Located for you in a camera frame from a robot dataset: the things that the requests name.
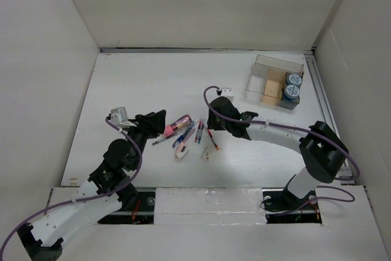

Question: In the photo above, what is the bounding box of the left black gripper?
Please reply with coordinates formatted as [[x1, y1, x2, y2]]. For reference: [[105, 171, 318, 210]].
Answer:
[[122, 109, 165, 169]]

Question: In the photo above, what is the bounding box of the pink capped glue bottle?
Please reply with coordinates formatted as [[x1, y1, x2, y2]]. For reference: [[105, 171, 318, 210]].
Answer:
[[163, 114, 192, 137]]

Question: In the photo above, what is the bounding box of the blue patterned tape roll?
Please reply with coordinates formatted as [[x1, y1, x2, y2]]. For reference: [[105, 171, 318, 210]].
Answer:
[[283, 84, 300, 101]]

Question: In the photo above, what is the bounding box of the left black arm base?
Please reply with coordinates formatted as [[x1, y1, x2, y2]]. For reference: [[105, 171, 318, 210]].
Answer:
[[98, 188, 156, 225]]

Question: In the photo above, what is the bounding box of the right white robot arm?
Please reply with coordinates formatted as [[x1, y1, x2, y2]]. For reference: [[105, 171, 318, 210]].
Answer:
[[207, 97, 348, 212]]

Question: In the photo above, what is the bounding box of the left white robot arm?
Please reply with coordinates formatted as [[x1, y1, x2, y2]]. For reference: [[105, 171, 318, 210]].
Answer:
[[16, 108, 166, 260]]

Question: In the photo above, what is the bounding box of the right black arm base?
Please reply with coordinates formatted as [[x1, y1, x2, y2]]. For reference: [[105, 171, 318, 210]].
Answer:
[[260, 189, 322, 224]]

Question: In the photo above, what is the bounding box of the black pen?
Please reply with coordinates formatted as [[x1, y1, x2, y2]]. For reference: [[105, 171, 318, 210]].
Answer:
[[152, 138, 167, 145]]

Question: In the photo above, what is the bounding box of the orange red pen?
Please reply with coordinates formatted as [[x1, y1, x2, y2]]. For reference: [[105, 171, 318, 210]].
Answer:
[[207, 129, 220, 150]]

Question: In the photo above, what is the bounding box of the red blue pen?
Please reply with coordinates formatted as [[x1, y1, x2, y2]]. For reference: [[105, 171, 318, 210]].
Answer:
[[197, 119, 204, 144]]

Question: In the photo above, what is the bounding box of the clear compartment organizer box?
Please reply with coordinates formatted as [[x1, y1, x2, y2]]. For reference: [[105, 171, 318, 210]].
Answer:
[[245, 54, 304, 111]]

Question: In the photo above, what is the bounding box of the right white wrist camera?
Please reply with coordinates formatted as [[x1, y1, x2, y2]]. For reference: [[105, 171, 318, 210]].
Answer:
[[216, 87, 234, 102]]

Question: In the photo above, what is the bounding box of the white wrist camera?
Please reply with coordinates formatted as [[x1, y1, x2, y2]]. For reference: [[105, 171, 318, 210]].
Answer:
[[216, 87, 234, 102], [110, 106, 128, 126]]

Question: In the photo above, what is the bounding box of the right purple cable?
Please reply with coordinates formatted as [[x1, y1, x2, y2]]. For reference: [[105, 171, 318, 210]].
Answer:
[[203, 86, 358, 216]]

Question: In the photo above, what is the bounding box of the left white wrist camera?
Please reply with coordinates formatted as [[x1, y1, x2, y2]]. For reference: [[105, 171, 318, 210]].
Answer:
[[110, 106, 128, 126]]

